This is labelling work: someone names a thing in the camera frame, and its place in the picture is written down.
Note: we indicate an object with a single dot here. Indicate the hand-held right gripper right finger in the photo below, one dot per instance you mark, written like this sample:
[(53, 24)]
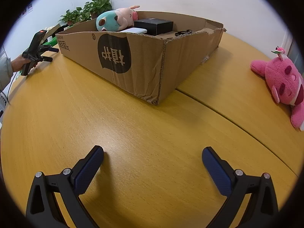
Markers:
[(217, 173)]

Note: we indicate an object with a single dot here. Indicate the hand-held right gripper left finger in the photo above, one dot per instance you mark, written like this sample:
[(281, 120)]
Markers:
[(87, 171)]

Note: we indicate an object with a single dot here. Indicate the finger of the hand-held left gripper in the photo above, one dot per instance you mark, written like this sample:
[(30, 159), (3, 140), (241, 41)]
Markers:
[(46, 59), (51, 49)]

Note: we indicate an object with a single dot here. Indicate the white folding phone stand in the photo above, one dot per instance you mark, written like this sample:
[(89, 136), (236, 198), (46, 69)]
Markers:
[(135, 30)]

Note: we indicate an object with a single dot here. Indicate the large printed cardboard box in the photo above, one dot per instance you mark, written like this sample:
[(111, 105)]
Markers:
[(142, 64)]

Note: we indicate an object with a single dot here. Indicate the black sunglasses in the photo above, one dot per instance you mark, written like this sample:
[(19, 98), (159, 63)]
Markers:
[(184, 31)]

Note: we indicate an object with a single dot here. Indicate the person's left forearm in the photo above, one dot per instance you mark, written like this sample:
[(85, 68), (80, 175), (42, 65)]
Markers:
[(4, 73)]

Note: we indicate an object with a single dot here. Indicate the wooden desktop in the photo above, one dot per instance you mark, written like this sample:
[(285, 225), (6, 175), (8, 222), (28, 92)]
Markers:
[(142, 135)]

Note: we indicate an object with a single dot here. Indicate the person's left hand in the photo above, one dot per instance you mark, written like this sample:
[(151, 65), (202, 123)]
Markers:
[(20, 63)]

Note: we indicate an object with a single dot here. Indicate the small plain cardboard box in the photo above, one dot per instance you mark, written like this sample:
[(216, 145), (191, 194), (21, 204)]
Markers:
[(55, 29)]

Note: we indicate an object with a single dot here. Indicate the small green potted plant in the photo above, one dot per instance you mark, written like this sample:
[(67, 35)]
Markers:
[(71, 16)]

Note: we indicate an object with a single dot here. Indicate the large green potted plant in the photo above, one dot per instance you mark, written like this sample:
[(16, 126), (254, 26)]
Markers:
[(96, 6)]

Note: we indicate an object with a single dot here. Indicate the teal and pink pig plush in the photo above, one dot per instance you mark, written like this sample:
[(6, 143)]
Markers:
[(111, 20)]

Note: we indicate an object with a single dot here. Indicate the black rectangular box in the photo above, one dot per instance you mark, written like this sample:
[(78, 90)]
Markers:
[(154, 26)]

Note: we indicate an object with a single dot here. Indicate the pink bear plush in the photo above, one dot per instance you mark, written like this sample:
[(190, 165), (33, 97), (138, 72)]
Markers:
[(282, 80)]

